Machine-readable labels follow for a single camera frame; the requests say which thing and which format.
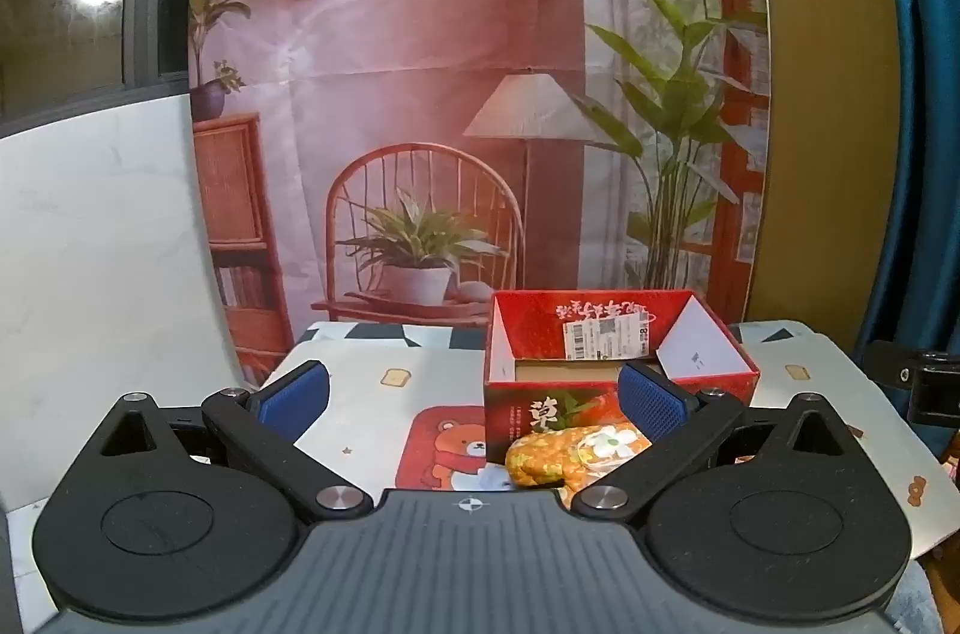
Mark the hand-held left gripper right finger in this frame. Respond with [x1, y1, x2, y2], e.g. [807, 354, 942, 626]
[572, 360, 880, 521]

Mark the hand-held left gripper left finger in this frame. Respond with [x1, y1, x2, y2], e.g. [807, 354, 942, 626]
[73, 360, 374, 521]

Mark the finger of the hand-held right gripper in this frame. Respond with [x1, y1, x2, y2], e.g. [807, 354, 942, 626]
[865, 340, 935, 390]
[909, 352, 960, 426]

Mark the orange floral fabric pouch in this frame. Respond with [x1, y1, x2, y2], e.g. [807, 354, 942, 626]
[505, 422, 653, 492]

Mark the red strawberry cardboard box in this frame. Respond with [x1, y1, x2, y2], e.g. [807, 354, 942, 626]
[482, 289, 762, 464]

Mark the cartoon printed tablecloth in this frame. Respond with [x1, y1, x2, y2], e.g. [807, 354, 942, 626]
[0, 317, 960, 605]

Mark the blue curtain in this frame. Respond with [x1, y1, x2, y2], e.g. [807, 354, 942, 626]
[862, 0, 960, 365]

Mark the printed room backdrop cloth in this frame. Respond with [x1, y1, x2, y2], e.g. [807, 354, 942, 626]
[187, 0, 773, 389]

